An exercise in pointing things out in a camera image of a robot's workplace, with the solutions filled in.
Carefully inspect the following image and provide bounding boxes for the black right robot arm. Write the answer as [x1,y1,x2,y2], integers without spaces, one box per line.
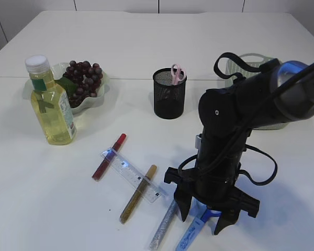
[164,53,314,234]

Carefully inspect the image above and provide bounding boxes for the silver glitter glue pen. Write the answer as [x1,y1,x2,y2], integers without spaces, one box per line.
[149,200,178,250]

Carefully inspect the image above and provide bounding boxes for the yellow tea drink bottle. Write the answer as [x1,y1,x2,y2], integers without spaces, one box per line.
[25,55,76,145]

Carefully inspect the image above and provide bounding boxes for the purple artificial grape bunch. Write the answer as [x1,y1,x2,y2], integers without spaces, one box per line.
[55,60,104,109]

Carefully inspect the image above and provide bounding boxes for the green plastic woven basket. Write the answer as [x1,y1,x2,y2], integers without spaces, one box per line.
[223,53,290,131]

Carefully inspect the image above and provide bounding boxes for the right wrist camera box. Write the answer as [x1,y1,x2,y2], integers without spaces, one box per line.
[195,133,202,150]

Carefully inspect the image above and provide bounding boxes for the clear plastic ruler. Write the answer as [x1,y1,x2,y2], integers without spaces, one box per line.
[100,147,166,203]

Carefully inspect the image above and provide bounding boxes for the black mesh pen holder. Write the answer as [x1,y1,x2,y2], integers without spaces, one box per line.
[152,67,187,120]

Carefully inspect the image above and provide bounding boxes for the pink capped scissors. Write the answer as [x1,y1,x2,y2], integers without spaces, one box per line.
[171,64,187,85]

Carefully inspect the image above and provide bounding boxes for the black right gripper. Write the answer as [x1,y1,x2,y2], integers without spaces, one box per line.
[164,130,260,235]

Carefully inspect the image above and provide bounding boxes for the red glitter glue pen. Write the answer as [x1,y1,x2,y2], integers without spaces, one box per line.
[92,133,127,181]

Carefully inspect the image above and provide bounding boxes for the gold glitter glue pen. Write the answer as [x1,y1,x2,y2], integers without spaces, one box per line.
[119,165,157,224]

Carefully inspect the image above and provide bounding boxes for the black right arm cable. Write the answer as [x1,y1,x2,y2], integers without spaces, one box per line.
[177,52,314,186]

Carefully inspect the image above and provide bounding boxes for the blue capped scissors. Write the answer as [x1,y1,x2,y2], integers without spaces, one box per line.
[175,202,221,251]

